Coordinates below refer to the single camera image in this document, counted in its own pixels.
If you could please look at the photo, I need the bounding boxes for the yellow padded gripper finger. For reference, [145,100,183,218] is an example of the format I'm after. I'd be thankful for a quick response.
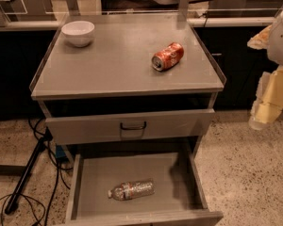
[248,65,283,130]
[247,25,271,50]

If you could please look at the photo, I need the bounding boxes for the clear plastic water bottle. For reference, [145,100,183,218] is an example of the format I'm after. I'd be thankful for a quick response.
[108,179,155,201]

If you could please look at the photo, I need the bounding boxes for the grey upper drawer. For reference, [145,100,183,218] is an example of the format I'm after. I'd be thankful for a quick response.
[46,109,214,145]

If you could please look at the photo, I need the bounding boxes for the grey open middle drawer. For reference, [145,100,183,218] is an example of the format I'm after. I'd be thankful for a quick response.
[66,147,223,226]

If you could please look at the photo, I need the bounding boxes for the grey cabinet with counter top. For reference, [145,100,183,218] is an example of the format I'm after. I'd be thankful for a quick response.
[29,12,227,162]

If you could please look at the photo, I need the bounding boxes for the orange soda can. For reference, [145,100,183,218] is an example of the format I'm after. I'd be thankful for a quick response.
[152,42,184,72]

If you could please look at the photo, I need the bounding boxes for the white ceramic bowl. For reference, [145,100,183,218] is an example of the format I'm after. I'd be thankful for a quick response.
[61,21,95,47]

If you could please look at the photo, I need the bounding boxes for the blue box under cabinet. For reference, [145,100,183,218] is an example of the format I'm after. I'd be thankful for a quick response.
[55,145,68,161]

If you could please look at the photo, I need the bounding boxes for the clear acrylic barrier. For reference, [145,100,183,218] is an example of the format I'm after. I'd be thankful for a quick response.
[0,0,283,27]

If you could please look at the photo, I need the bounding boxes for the black tripod leg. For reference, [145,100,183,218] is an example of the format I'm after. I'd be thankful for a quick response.
[5,128,53,215]

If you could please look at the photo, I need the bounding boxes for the black drawer handle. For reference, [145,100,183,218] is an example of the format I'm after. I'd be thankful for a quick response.
[120,121,147,131]

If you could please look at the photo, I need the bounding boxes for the black floor cables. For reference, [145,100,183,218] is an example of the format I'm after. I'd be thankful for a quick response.
[0,118,74,226]

